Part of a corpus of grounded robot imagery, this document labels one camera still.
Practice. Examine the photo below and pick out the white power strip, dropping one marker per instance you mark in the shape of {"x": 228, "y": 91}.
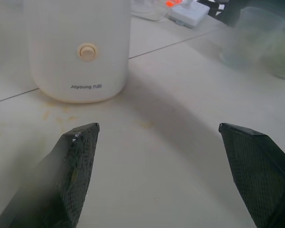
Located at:
{"x": 190, "y": 14}

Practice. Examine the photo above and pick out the white Joyoung blender base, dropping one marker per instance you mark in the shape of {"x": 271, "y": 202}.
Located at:
{"x": 78, "y": 31}

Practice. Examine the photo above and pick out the black object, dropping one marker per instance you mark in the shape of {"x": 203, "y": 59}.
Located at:
{"x": 228, "y": 12}

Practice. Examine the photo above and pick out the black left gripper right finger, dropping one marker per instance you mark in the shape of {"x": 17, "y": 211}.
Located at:
{"x": 256, "y": 171}

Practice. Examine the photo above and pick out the clear plastic container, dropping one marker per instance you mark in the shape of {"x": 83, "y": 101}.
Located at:
{"x": 259, "y": 40}

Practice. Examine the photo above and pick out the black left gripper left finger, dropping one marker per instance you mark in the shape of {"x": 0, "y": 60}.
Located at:
{"x": 61, "y": 175}

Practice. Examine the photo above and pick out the orange plug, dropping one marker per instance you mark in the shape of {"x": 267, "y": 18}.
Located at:
{"x": 173, "y": 3}

